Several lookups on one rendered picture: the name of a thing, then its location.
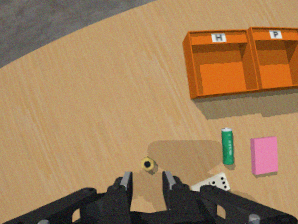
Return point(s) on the green aa battery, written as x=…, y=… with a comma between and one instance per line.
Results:
x=227, y=146

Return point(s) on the pink square pad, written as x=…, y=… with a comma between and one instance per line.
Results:
x=264, y=157

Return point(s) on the orange three-compartment bin rack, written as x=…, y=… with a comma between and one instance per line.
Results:
x=235, y=67

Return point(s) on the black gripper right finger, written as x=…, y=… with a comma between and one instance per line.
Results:
x=239, y=210

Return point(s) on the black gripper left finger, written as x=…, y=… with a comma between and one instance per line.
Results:
x=115, y=207

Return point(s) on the white domino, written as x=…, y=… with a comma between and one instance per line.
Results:
x=218, y=180

